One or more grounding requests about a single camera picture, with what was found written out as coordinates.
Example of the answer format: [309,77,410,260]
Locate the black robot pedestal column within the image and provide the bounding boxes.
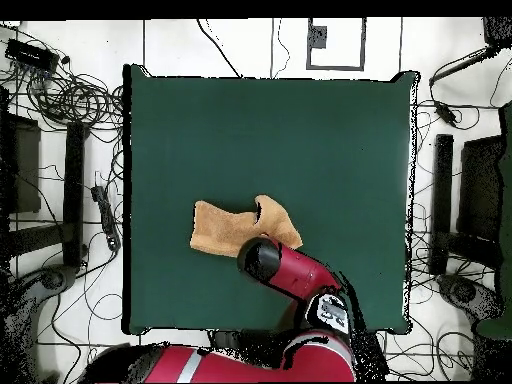
[207,329,293,361]

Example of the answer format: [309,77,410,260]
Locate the black cable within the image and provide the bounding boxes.
[195,18,244,80]

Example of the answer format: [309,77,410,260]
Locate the grey square floor frame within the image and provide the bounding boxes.
[306,17,367,72]

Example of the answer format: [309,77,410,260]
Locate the tangled black cables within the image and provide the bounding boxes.
[7,65,124,131]

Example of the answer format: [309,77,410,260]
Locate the dark grey square plate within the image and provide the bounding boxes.
[307,25,328,50]

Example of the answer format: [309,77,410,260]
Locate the black power strip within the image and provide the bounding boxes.
[90,184,122,252]
[353,330,390,380]

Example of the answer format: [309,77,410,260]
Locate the black pole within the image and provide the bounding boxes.
[428,44,501,87]

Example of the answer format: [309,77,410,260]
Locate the black speckled box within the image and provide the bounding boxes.
[482,16,512,48]

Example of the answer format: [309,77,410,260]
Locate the dark green table cloth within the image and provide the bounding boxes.
[121,63,419,336]

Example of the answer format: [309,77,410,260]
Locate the black hub box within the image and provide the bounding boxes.
[5,38,61,74]

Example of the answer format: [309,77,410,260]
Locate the grey pedestal leg with caster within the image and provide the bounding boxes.
[436,273,506,323]
[5,263,79,337]

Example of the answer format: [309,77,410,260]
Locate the black stand bar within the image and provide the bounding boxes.
[429,133,454,276]
[62,121,88,268]

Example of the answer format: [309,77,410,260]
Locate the black power adapter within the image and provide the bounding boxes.
[434,100,458,126]

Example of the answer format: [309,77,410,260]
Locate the orange terry towel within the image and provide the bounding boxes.
[189,194,304,258]

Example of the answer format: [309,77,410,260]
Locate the dark flat panel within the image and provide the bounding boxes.
[0,113,42,214]
[456,134,506,243]

